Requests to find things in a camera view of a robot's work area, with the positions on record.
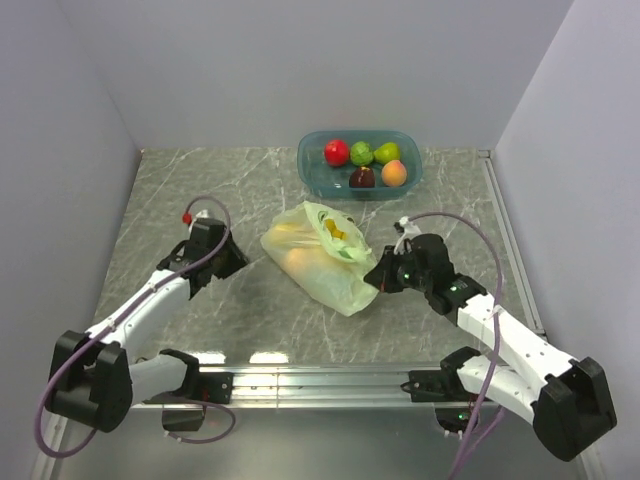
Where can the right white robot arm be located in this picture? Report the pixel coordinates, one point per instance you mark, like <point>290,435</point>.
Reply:
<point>566,401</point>

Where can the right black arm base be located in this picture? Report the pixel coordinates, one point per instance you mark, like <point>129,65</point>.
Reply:
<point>453,405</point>

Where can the green pear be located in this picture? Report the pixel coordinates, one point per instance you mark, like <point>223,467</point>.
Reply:
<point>387,152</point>

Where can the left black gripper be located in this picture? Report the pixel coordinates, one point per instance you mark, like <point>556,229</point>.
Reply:
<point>238,258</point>

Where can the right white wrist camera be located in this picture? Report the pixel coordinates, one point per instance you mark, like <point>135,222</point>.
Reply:
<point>406,230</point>

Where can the yellow banana bunch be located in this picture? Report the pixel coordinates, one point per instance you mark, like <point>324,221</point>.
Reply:
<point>334,230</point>

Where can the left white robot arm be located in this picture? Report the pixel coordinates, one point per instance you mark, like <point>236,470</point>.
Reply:
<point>94,379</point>

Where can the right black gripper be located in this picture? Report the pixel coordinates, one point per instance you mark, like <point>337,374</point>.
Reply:
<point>381,276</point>

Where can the dark red apple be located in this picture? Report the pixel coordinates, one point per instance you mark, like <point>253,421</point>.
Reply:
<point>362,177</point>

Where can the pale green plastic bag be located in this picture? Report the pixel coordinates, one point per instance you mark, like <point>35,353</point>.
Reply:
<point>325,253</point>

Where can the aluminium rail frame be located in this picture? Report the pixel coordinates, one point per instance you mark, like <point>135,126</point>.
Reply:
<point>316,395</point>

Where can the teal plastic container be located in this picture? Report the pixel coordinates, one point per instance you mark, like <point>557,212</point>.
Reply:
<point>329,182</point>

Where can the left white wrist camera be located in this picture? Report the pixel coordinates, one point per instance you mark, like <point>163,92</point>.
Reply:
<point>190,219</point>

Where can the orange peach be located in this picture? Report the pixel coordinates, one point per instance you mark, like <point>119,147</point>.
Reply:
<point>394,174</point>
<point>304,263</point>

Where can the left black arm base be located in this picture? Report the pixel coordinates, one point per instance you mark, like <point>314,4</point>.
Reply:
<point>187,414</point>

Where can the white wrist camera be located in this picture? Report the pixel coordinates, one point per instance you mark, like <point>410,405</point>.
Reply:
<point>190,219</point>
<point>406,230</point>

